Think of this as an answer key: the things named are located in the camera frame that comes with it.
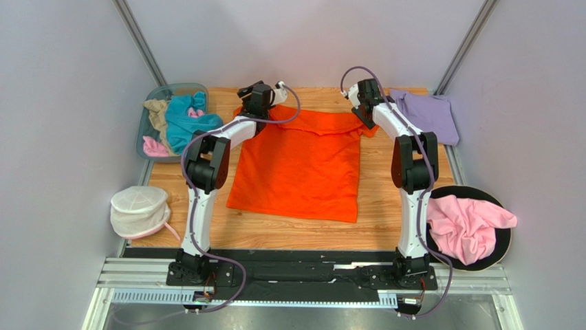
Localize orange t shirt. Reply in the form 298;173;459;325
226;105;377;223

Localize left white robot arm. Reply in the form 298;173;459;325
166;81;288;286

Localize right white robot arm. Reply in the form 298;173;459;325
347;78;438;288

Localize folded lavender t shirt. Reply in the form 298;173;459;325
389;89;459;146

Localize teal t shirt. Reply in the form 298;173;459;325
164;91;224;155

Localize beige t shirt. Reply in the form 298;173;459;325
143;100;178;156

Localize pink garment in basket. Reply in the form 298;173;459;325
142;107;204;157

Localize white mesh bag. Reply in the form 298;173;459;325
110;186;181;241

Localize pink t shirt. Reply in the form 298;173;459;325
426;195;518;266

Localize round black tray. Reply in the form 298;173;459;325
426;185;513;272

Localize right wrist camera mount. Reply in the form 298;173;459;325
340;83;360;108

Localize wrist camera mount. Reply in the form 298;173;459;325
270;81;287;106
340;83;360;108

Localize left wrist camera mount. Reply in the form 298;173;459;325
270;81;287;106

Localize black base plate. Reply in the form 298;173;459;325
122;247;438;304

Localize aluminium frame rail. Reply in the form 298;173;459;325
96;258;523;329

